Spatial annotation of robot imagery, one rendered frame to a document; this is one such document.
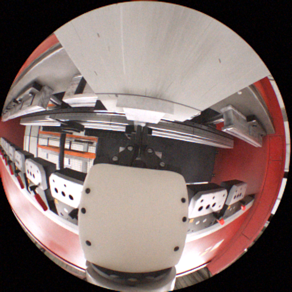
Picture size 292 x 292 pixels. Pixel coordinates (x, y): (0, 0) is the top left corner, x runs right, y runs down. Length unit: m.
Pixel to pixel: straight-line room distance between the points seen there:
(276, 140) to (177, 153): 0.85
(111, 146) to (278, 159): 1.26
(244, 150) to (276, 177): 0.38
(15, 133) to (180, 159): 2.52
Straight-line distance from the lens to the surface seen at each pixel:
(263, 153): 0.88
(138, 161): 0.21
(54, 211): 0.42
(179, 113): 0.19
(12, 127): 2.19
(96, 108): 0.25
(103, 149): 0.77
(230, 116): 0.42
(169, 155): 0.78
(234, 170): 0.99
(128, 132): 0.41
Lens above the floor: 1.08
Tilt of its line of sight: 1 degrees down
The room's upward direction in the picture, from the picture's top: 173 degrees counter-clockwise
